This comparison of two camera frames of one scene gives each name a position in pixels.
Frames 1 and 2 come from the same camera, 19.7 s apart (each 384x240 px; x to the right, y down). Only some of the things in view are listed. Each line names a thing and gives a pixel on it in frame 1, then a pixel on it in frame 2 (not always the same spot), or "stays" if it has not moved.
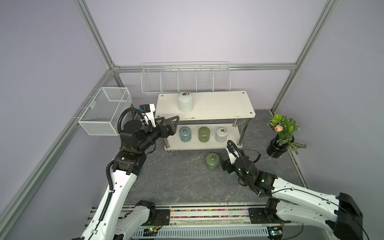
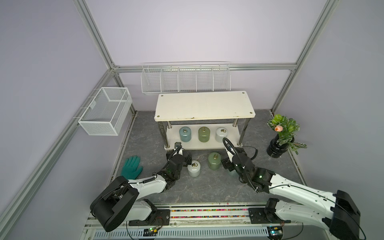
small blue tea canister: (185, 134) stays
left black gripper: (171, 131) → (187, 160)
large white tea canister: (185, 101) → (194, 169)
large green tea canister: (212, 161) stays
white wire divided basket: (189, 76) stays
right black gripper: (227, 164) stays
